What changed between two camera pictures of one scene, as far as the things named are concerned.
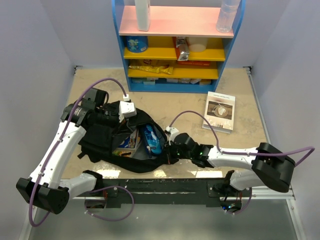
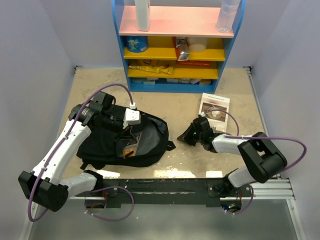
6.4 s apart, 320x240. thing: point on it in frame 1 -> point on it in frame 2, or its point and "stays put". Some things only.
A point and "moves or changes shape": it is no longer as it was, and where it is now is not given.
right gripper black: x=170 y=159 -> x=185 y=137
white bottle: x=143 y=9 stays put
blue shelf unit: x=182 y=52 stays put
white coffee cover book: x=219 y=112 moves or changes shape
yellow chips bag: x=165 y=69 stays put
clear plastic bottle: x=227 y=15 stays put
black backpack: x=99 y=141 moves or changes shape
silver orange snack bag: x=182 y=44 stays put
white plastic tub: x=197 y=44 stays put
